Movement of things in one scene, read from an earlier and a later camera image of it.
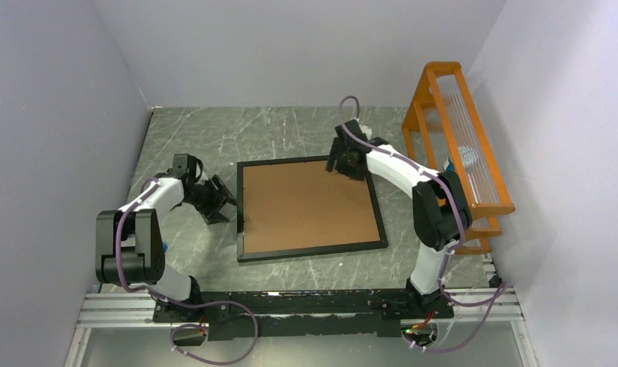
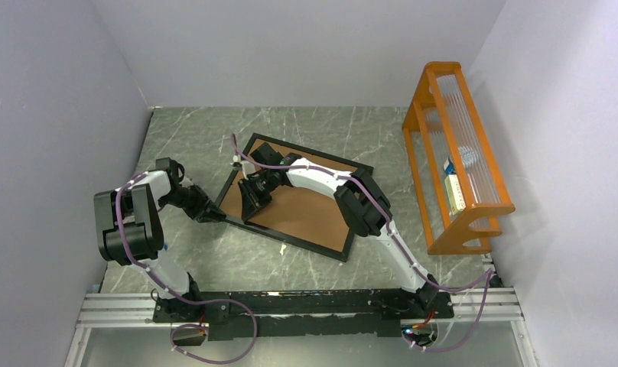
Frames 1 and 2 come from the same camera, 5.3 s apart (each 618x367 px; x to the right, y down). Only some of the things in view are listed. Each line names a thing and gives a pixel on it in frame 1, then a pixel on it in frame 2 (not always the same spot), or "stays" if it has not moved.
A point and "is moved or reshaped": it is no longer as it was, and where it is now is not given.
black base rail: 303,314 stays
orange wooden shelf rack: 446,131 stays
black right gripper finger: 333,155 to 250,203
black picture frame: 264,255 to 351,233
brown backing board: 303,205 is moved or reshaped
